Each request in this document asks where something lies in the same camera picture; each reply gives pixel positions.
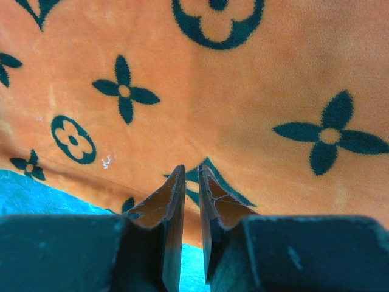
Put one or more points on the orange patterned pillowcase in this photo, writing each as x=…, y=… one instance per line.
x=285, y=101

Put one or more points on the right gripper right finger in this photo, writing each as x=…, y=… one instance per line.
x=245, y=251

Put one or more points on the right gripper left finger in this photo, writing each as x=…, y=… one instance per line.
x=139, y=250

